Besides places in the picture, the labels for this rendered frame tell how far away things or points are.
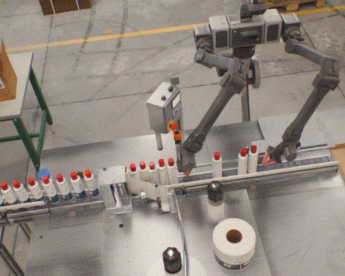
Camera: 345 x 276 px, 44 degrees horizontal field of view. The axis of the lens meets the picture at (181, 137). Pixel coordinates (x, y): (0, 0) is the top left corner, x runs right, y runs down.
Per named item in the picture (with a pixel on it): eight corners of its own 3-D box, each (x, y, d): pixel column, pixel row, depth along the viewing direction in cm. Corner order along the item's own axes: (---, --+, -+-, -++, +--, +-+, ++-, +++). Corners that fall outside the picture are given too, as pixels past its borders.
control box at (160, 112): (150, 129, 219) (145, 102, 206) (166, 108, 229) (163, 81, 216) (167, 135, 216) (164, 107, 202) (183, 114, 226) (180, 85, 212)
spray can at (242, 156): (238, 178, 245) (239, 154, 230) (236, 171, 248) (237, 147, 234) (247, 177, 245) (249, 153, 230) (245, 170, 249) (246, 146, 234)
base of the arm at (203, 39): (211, 50, 246) (210, 31, 237) (213, 58, 240) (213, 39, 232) (196, 52, 246) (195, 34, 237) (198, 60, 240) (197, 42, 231)
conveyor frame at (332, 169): (50, 214, 243) (48, 209, 239) (52, 198, 250) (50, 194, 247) (337, 172, 249) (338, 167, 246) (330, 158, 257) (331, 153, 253)
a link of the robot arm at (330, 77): (348, 60, 199) (329, 56, 197) (338, 88, 204) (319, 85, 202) (303, 39, 239) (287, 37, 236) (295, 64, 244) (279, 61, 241)
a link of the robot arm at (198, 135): (243, 78, 205) (225, 70, 200) (248, 84, 200) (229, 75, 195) (197, 148, 221) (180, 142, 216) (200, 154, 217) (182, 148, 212)
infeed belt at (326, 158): (50, 211, 243) (48, 207, 240) (52, 199, 249) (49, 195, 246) (336, 169, 249) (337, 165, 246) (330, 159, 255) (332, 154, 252)
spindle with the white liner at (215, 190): (209, 227, 224) (207, 193, 202) (206, 213, 230) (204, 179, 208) (226, 225, 224) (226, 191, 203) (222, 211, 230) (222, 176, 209)
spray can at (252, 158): (248, 175, 246) (250, 150, 231) (246, 168, 250) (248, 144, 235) (257, 173, 246) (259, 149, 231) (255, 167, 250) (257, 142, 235)
